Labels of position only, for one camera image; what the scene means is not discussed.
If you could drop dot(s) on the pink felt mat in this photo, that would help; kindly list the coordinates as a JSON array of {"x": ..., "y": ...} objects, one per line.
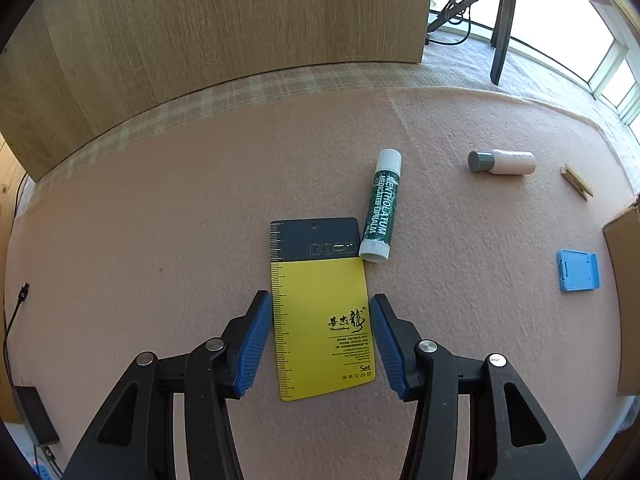
[{"x": 150, "y": 240}]

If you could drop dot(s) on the green lip balm stick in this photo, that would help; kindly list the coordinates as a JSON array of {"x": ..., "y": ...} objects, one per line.
[{"x": 381, "y": 205}]

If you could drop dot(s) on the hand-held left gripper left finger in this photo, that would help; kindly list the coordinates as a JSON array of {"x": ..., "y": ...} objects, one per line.
[{"x": 252, "y": 345}]

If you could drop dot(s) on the wooden board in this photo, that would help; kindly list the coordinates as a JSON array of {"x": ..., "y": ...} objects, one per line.
[{"x": 215, "y": 35}]

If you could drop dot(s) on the white power strip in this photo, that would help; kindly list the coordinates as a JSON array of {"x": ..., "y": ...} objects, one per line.
[{"x": 45, "y": 465}]

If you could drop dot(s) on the brown cardboard box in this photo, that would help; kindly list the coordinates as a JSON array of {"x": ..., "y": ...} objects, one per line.
[{"x": 627, "y": 285}]

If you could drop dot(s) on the small bottle grey cap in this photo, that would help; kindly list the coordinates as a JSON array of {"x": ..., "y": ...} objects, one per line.
[{"x": 502, "y": 162}]

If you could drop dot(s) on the yellow and black card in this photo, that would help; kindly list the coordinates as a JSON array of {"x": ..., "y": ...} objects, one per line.
[{"x": 320, "y": 310}]

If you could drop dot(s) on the wooden clothespin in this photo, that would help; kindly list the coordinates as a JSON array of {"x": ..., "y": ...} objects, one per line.
[{"x": 576, "y": 180}]

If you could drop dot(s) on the white window frame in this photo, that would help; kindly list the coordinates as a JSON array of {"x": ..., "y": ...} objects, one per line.
[{"x": 607, "y": 67}]

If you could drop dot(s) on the black tripod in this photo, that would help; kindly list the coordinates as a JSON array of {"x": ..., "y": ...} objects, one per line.
[{"x": 500, "y": 25}]

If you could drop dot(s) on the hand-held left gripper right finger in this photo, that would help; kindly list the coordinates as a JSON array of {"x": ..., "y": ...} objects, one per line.
[{"x": 392, "y": 345}]

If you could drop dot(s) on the blue phone stand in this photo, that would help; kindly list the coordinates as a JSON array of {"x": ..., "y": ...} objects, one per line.
[{"x": 577, "y": 270}]

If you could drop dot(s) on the black power adapter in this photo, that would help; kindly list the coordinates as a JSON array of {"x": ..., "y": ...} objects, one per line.
[{"x": 35, "y": 412}]

